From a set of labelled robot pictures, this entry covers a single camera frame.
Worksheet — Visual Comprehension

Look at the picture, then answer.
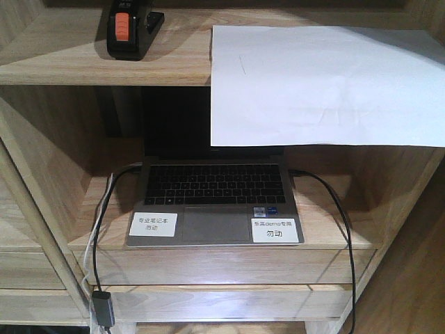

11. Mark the black cable right of laptop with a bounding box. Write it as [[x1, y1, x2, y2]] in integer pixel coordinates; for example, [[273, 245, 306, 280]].
[[289, 168, 357, 334]]

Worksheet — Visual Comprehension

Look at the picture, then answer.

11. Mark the white cable left of laptop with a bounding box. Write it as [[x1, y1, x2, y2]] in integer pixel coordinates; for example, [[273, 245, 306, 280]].
[[81, 161, 143, 334]]

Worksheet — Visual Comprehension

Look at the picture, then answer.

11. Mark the white label palmrest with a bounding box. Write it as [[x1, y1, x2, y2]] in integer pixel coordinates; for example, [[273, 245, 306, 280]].
[[251, 218, 302, 244], [129, 212, 178, 237]]

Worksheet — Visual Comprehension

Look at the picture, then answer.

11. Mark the white label left palmrest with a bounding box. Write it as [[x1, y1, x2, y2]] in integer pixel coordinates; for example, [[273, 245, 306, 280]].
[[129, 212, 178, 237]]

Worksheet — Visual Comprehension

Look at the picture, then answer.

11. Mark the silver laptop black keyboard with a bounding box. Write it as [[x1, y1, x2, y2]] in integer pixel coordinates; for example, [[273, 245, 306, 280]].
[[124, 86, 305, 248]]

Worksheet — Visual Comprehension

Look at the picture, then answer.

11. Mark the light wooden shelf unit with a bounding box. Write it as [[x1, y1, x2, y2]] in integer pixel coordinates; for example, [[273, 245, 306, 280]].
[[1, 1, 444, 333]]

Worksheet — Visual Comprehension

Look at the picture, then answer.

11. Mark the white label right palmrest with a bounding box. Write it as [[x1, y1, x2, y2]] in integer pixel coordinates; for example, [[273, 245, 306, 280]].
[[251, 218, 302, 244]]

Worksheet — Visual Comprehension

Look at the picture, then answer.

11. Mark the black stapler orange button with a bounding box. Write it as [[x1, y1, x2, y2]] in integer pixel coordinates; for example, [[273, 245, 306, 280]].
[[106, 0, 165, 61]]

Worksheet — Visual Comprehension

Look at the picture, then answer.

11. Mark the black cable left of laptop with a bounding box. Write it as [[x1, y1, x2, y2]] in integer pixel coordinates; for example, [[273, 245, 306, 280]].
[[92, 166, 142, 293]]

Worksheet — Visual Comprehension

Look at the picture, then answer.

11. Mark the white paper sheet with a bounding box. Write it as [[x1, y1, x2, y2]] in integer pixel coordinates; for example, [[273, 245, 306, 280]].
[[210, 26, 444, 147]]

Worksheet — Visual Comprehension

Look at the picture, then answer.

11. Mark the grey usb adapter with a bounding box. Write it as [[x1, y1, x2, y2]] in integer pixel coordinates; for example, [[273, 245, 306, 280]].
[[92, 291, 115, 328]]

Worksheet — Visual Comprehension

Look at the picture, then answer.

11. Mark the black cable of laptop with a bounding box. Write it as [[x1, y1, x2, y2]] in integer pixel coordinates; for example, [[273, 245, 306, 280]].
[[289, 168, 357, 334], [92, 166, 142, 293]]

